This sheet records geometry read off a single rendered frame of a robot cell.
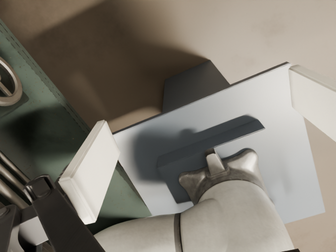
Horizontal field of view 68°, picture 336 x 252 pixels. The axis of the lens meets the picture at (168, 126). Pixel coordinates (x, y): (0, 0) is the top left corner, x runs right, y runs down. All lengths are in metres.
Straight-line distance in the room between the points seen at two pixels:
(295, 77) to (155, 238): 0.36
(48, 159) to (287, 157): 0.75
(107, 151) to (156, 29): 1.12
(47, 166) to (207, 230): 0.68
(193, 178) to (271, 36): 0.95
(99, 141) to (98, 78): 1.20
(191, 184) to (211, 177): 0.05
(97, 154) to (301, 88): 0.13
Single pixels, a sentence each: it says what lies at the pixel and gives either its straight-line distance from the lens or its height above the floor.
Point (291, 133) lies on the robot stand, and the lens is 0.64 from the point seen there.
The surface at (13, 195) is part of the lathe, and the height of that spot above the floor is 0.78.
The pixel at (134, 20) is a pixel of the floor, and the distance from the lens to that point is 1.28.
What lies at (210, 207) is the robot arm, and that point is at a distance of 0.47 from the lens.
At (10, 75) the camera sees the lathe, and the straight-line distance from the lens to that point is 0.75.
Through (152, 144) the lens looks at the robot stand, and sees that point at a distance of 0.60.
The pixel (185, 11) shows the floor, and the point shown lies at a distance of 1.27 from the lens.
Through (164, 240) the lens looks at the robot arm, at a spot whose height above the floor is 0.98.
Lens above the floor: 1.27
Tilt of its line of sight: 65 degrees down
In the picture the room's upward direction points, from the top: 178 degrees counter-clockwise
